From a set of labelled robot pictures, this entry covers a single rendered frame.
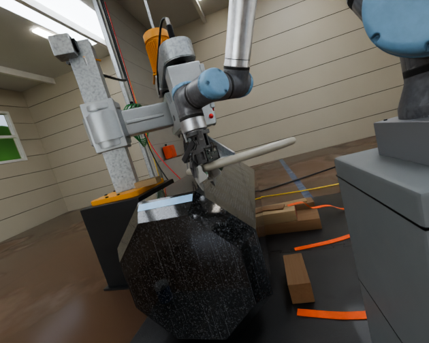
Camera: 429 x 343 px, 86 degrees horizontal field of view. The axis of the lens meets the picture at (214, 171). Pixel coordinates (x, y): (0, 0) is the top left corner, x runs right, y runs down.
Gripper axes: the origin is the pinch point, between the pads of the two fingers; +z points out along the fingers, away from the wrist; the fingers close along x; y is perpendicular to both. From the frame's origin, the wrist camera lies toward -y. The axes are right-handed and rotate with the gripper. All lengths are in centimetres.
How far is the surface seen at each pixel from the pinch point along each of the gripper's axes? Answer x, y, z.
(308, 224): 125, -29, 71
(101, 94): 26, -127, -83
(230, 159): 2.2, 12.8, -7.3
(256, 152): 8.3, 19.5, -7.3
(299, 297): 45, -3, 78
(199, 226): 2.1, -15.1, 18.0
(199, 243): 1.5, -17.3, 25.8
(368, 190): 2, 50, 7
